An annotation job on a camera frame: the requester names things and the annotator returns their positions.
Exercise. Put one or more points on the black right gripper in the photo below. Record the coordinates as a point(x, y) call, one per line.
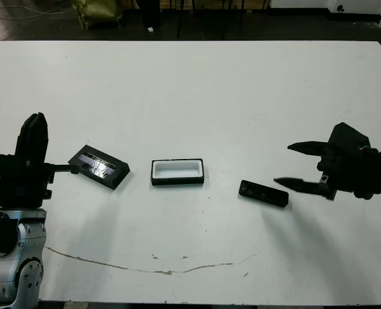
point(354, 174)

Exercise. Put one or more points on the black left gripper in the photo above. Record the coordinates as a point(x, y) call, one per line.
point(23, 180)

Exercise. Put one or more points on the black slim camera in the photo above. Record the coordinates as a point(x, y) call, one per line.
point(263, 193)

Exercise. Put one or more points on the black box lid shiny window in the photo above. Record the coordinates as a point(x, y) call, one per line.
point(97, 165)

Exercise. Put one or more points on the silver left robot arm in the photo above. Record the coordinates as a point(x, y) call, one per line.
point(23, 283)

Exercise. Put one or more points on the black box with white insert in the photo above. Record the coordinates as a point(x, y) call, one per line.
point(177, 181)

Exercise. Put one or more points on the green sack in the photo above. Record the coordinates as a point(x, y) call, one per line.
point(97, 13)

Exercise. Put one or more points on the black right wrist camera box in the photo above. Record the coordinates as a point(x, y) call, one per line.
point(348, 135)

